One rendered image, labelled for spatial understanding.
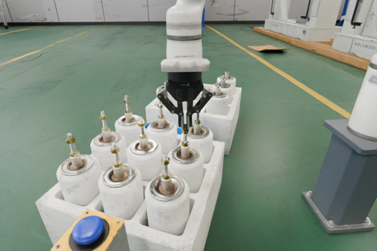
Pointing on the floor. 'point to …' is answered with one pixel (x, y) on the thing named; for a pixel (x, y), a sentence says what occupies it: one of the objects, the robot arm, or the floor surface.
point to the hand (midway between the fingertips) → (185, 121)
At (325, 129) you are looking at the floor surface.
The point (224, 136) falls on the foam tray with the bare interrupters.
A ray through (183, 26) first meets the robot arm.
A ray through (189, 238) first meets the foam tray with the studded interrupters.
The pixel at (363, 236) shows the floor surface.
